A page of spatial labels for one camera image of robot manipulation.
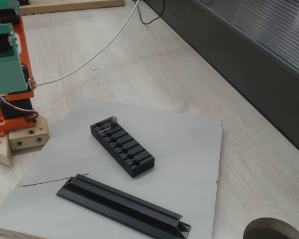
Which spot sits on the small metal angle bracket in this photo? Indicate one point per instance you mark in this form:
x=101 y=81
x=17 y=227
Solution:
x=113 y=121

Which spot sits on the black slotted holder block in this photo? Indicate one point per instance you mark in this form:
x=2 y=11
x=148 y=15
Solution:
x=129 y=154

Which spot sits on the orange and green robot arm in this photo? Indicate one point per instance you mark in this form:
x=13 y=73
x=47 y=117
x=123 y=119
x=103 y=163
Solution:
x=5 y=74

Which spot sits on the grey chipboard panel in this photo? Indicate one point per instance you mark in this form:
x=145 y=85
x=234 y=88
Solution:
x=184 y=154

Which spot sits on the light wooden base block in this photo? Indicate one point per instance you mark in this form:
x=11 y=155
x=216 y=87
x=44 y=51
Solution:
x=27 y=139

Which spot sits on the long wooden plank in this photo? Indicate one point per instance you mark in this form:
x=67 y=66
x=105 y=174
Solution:
x=64 y=7

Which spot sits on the window with horizontal blinds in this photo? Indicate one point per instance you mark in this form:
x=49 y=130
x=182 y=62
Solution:
x=276 y=30

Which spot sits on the long black rail profile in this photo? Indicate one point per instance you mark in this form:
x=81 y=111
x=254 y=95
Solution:
x=119 y=204

